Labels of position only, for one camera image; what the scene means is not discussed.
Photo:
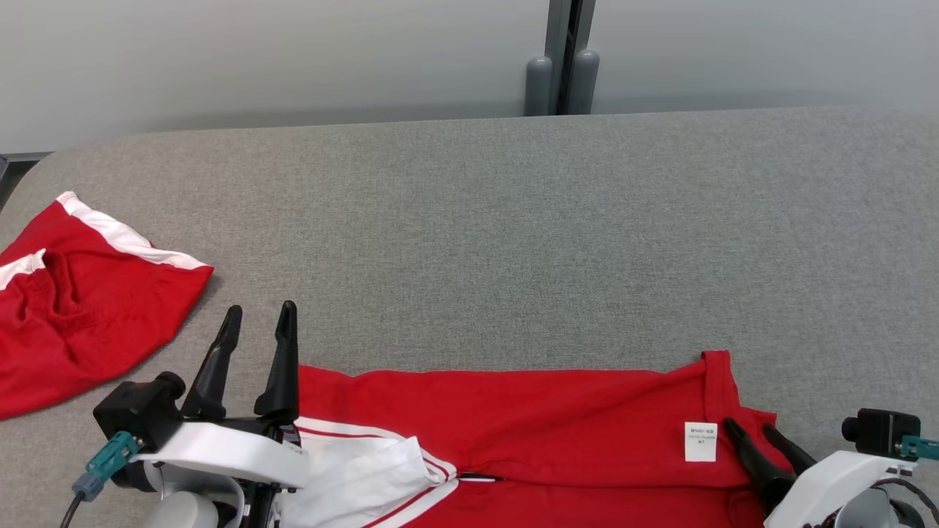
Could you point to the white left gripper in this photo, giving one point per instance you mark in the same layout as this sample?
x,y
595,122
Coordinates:
x,y
235,451

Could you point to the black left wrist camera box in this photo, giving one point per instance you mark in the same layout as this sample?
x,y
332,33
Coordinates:
x,y
136,414

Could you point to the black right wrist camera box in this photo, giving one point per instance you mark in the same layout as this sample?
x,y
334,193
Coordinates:
x,y
880,433

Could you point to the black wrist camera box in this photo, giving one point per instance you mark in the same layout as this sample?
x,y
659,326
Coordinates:
x,y
880,433
136,414

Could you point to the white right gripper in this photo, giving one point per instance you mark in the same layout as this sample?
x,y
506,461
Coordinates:
x,y
821,488

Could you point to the red Bulls jersey white sleeves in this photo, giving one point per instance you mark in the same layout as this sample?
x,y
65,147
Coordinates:
x,y
550,425

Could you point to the red shorts white side stripe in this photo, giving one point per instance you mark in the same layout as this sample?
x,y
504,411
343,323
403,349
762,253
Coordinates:
x,y
88,330

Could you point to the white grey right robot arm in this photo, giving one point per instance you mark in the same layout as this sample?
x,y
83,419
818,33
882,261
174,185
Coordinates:
x,y
869,510

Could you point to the grey partition post twin cylinders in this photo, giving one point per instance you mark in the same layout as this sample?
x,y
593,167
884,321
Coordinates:
x,y
539,88

